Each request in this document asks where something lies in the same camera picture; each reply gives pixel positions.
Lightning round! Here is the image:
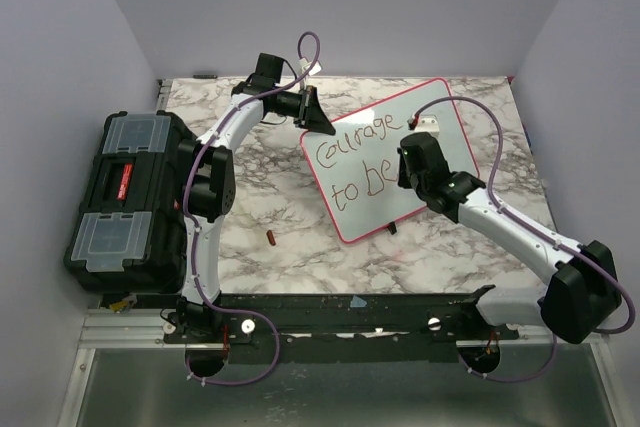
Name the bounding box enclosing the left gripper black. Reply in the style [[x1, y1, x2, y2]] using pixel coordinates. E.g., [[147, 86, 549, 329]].
[[272, 85, 335, 134]]

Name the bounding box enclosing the whiteboard with pink frame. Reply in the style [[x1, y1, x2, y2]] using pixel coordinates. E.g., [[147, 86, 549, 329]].
[[300, 78, 451, 243]]

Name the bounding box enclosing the dark red marker cap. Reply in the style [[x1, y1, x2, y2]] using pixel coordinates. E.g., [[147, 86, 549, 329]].
[[266, 230, 276, 246]]

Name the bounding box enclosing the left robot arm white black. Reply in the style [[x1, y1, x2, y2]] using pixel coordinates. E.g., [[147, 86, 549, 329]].
[[177, 53, 336, 342]]

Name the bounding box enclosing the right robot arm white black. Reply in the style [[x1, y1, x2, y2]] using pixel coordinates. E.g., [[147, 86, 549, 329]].
[[398, 132, 622, 344]]

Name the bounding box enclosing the black toolbox with clear lids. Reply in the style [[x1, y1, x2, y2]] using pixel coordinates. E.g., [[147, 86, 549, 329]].
[[64, 111, 195, 294]]

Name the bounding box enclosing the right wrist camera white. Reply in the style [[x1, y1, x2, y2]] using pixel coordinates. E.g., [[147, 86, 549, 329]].
[[408, 115, 440, 138]]

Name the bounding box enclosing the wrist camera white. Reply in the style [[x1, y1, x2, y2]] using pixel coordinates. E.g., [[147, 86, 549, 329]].
[[408, 115, 440, 138], [299, 57, 322, 89]]

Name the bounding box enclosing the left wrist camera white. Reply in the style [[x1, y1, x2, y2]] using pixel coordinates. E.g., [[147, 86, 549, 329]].
[[299, 57, 322, 89]]

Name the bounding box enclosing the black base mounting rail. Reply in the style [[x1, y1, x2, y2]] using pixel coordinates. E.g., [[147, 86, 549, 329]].
[[164, 288, 518, 365]]

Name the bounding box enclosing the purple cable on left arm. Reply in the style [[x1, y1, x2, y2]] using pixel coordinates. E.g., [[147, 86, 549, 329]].
[[182, 31, 322, 388]]

